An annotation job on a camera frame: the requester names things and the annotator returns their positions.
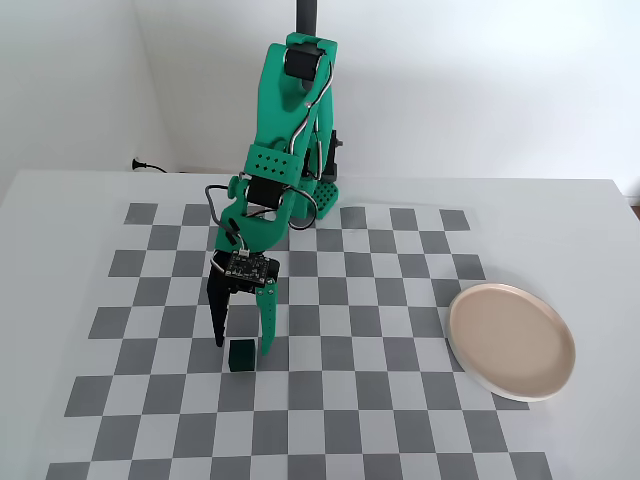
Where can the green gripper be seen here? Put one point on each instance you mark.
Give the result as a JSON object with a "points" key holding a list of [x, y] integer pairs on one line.
{"points": [[266, 309]]}

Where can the dark green dice cube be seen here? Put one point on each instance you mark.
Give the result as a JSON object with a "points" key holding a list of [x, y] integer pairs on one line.
{"points": [[242, 356]]}

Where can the green perforated robot base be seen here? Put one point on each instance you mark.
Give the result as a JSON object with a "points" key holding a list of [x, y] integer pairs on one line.
{"points": [[327, 197]]}

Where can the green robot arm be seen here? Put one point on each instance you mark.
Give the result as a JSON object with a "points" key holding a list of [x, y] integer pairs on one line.
{"points": [[272, 100]]}

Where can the beige round plate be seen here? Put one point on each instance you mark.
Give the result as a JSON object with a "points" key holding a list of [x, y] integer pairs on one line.
{"points": [[510, 340]]}

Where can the grey checkerboard mat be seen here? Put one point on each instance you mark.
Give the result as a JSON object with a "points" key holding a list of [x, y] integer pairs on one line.
{"points": [[350, 325]]}

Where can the black table clamp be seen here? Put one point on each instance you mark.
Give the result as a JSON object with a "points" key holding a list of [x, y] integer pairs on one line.
{"points": [[334, 155]]}

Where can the black vertical pole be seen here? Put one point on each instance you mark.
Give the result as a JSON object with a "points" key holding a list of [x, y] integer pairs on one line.
{"points": [[306, 17]]}

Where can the black wrist camera board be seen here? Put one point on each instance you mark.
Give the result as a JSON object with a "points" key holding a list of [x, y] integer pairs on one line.
{"points": [[247, 270]]}

